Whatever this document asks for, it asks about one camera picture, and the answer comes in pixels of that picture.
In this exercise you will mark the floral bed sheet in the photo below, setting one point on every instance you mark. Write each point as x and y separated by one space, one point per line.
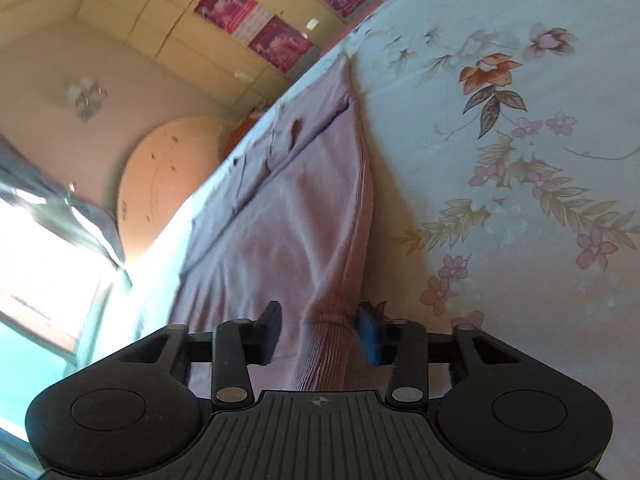
500 210

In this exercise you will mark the cream wardrobe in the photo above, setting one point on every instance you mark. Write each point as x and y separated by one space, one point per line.
150 20

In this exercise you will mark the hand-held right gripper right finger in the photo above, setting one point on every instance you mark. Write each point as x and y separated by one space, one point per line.
370 335

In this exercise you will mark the window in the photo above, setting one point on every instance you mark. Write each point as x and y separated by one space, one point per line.
45 280

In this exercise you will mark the pale patterned curtain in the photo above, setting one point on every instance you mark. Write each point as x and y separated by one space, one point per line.
75 210

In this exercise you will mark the orange striped pillow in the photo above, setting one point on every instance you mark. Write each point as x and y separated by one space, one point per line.
236 133

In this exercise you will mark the pink sweater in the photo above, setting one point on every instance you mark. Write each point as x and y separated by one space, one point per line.
280 220

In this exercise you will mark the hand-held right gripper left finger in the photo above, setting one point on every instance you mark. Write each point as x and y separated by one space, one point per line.
270 332

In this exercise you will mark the metal wall lamp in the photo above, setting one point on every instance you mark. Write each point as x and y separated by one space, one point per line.
86 96

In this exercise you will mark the cream arched headboard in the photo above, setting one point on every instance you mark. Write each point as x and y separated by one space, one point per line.
165 180

